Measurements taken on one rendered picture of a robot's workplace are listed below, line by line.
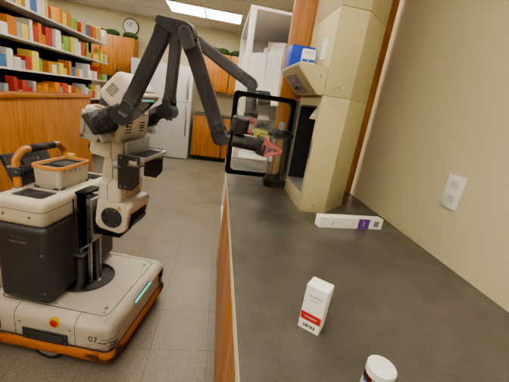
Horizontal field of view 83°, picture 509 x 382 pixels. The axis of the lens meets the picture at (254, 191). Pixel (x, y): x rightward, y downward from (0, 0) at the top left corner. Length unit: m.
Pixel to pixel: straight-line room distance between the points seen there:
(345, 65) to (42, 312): 1.71
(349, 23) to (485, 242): 0.83
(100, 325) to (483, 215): 1.57
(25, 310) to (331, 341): 1.49
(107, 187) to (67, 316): 0.63
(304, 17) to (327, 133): 0.61
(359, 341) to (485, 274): 0.54
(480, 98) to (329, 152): 0.50
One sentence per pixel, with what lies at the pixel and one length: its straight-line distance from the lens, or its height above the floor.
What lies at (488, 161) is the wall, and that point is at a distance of 1.11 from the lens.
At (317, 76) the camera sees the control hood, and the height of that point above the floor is 1.47.
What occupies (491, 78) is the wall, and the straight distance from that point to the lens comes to 1.18.
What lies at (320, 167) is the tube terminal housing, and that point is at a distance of 1.20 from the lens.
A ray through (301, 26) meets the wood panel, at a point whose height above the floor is 1.71.
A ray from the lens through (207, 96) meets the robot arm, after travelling 1.14.
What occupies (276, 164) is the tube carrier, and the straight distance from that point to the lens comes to 1.18.
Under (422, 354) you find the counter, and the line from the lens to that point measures 0.71.
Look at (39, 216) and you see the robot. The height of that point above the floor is 0.75.
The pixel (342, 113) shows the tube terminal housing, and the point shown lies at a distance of 1.19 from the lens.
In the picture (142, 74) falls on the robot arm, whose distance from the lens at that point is 1.18.
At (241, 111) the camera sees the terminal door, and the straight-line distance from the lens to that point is 1.40.
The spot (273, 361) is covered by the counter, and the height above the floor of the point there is 0.94.
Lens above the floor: 1.35
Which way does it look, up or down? 17 degrees down
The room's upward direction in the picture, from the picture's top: 9 degrees clockwise
